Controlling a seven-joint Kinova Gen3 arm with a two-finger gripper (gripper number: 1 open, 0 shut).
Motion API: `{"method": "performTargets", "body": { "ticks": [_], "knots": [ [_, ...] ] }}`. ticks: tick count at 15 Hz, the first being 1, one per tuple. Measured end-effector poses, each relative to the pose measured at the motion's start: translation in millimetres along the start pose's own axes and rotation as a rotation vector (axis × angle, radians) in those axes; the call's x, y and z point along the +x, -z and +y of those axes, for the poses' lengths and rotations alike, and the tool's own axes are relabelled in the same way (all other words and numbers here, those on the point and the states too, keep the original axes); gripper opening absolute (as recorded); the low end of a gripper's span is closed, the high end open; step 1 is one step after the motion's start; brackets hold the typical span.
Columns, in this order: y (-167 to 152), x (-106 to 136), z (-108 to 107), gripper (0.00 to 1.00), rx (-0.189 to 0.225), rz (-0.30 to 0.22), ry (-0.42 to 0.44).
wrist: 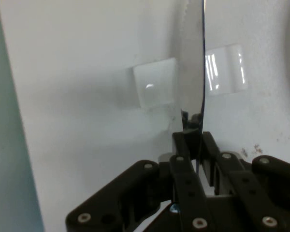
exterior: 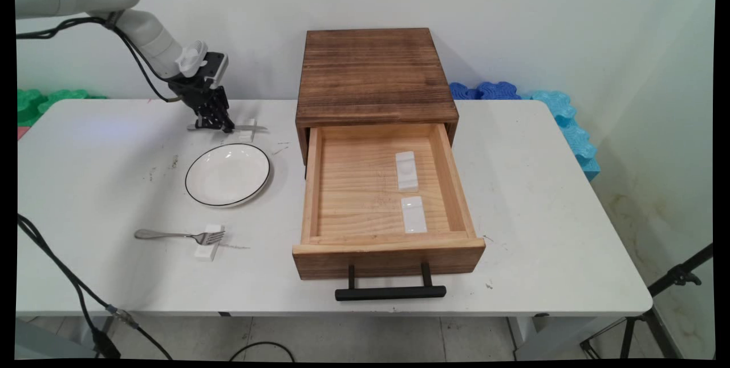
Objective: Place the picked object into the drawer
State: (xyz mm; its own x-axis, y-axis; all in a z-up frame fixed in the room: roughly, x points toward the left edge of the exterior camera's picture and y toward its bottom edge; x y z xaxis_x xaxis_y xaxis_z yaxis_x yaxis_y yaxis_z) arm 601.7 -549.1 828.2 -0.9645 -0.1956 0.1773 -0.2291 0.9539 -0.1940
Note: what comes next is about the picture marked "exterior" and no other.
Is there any flat white cutlery rest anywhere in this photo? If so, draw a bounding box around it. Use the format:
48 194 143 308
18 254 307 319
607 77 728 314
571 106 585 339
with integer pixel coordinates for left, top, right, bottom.
400 196 428 234

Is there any dark wooden drawer cabinet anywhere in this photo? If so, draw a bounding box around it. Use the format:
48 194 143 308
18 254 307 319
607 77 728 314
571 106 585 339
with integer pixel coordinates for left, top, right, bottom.
295 28 460 166

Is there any white vented wrist mount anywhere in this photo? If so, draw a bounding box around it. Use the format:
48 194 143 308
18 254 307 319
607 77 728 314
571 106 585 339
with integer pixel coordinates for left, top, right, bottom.
175 41 208 78

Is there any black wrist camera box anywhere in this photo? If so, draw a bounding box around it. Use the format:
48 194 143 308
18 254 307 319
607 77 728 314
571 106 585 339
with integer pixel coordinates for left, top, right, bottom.
202 52 229 90

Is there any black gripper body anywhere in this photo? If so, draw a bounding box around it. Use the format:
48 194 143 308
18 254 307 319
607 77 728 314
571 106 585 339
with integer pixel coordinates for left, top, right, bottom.
169 74 228 114

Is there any light blue foam mat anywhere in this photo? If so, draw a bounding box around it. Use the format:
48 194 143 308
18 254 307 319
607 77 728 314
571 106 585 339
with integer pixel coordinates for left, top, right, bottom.
520 91 601 181

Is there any silver table knife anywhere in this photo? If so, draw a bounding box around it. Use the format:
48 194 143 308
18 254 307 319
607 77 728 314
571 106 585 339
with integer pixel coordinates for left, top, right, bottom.
187 124 269 132

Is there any silver fork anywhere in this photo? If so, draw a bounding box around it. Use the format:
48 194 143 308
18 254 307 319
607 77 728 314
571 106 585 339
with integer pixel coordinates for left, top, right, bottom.
135 229 226 245

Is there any black looped floor cable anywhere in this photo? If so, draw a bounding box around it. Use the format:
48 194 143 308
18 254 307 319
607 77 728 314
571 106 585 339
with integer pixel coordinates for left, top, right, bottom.
229 342 295 362

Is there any black drawer handle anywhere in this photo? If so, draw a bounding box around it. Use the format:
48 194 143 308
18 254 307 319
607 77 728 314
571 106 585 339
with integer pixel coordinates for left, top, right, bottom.
335 262 447 301

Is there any white plate with black rim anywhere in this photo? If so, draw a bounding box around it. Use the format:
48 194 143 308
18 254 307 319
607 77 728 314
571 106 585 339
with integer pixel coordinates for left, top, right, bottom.
185 143 271 208

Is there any light wooden drawer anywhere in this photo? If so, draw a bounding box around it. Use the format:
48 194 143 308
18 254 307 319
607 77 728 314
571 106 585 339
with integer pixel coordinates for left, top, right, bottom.
292 123 486 281

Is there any black cable with connector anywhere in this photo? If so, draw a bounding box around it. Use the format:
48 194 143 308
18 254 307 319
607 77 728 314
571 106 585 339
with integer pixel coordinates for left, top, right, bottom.
17 214 173 361

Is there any black tripod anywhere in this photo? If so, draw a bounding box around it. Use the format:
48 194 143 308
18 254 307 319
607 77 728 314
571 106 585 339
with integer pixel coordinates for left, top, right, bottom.
580 242 713 360

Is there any white cutlery rest with dimple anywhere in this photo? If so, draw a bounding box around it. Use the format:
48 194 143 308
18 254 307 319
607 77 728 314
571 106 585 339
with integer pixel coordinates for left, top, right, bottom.
395 151 419 192

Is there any green foam mat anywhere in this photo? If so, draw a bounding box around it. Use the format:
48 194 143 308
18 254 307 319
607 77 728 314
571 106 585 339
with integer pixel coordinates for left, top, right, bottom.
17 89 108 128

